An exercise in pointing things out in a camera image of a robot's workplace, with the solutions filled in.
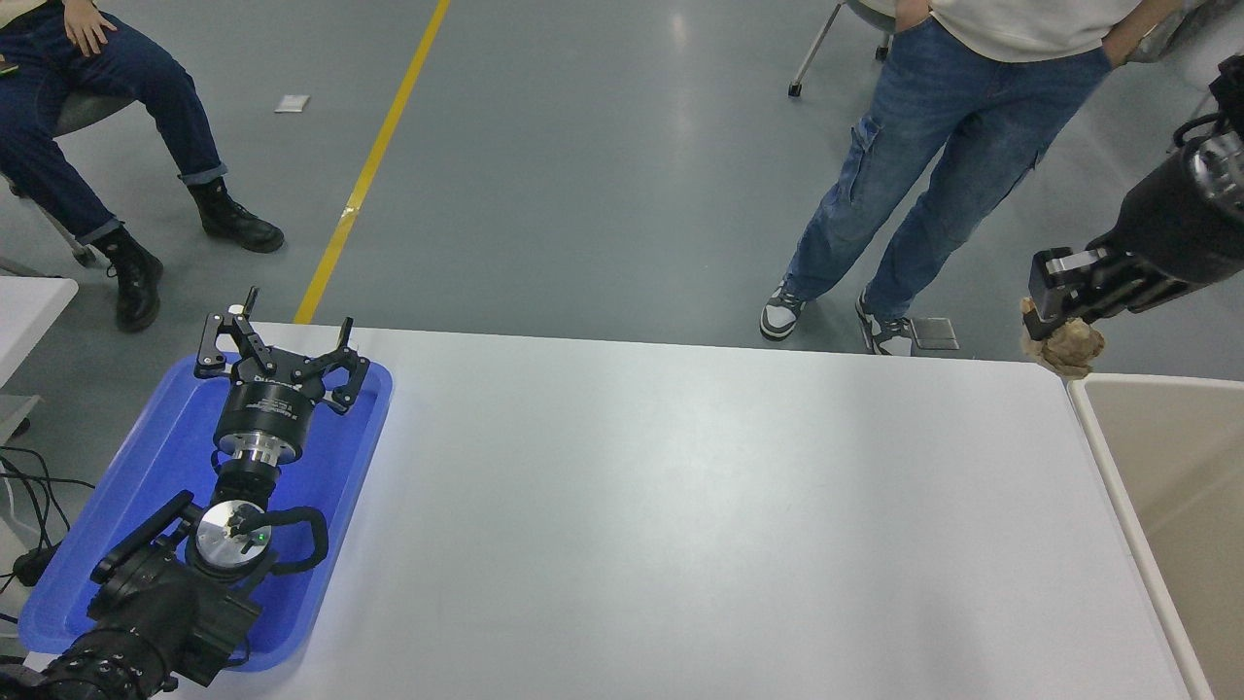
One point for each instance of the blue plastic tray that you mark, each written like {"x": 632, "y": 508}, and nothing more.
{"x": 146, "y": 486}

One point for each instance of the small white side table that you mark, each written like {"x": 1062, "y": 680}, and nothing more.
{"x": 29, "y": 311}

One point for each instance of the tan paper ball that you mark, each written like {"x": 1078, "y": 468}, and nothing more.
{"x": 1074, "y": 348}

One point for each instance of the seated person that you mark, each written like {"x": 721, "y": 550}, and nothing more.
{"x": 87, "y": 107}

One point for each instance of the large pale bin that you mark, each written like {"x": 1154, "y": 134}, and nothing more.
{"x": 1186, "y": 506}

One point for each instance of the seated person's hand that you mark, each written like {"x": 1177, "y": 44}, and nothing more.
{"x": 90, "y": 26}

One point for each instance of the white-legged rolling chair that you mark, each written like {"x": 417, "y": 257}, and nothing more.
{"x": 816, "y": 53}

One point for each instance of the grey floor plate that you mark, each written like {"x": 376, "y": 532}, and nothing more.
{"x": 935, "y": 333}

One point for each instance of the standing person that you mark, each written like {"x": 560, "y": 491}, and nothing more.
{"x": 933, "y": 126}

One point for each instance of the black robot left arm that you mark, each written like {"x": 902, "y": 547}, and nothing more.
{"x": 155, "y": 603}

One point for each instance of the white paper scrap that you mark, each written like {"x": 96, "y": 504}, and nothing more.
{"x": 291, "y": 103}

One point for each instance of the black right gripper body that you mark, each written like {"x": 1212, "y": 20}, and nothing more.
{"x": 1176, "y": 228}

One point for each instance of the grey chair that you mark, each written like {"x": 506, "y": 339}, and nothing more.
{"x": 83, "y": 112}

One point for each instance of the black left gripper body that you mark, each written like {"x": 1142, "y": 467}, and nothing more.
{"x": 267, "y": 408}

